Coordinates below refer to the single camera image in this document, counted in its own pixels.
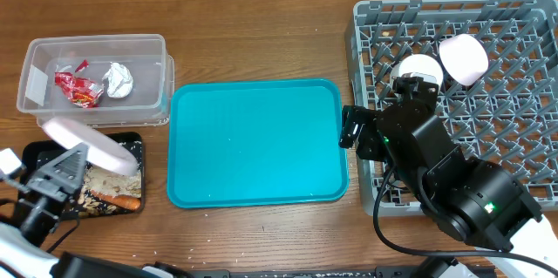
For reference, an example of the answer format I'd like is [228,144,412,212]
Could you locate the red snack wrapper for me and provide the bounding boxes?
[54,59,104,108]

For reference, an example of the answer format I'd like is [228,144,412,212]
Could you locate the white plate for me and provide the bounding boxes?
[41,117,138,176]

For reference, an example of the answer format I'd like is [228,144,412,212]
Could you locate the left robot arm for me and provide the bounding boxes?
[1,143,153,278]

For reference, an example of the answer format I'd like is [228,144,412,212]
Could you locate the teal plastic tray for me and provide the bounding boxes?
[167,78,350,209]

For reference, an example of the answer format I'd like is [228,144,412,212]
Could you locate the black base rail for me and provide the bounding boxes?
[143,255,498,278]

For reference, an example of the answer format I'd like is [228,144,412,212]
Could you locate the white bowl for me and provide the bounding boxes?
[389,54,444,91]
[439,34,489,86]

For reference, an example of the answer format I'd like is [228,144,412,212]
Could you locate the black tray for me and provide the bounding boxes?
[20,132,145,220]

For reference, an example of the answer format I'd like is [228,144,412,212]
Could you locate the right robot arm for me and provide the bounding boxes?
[339,78,557,277]

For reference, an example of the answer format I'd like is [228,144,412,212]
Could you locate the peanut shells food scraps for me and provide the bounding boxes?
[66,165,143,219]

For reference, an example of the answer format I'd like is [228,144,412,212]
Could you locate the orange carrot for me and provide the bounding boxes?
[89,190,141,212]

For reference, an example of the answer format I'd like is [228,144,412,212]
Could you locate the white tissue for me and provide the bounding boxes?
[102,62,133,98]

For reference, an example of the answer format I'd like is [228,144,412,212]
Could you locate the grey dishwasher rack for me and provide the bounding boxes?
[345,0,557,211]

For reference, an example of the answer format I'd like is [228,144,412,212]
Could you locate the clear plastic bin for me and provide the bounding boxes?
[17,34,174,127]

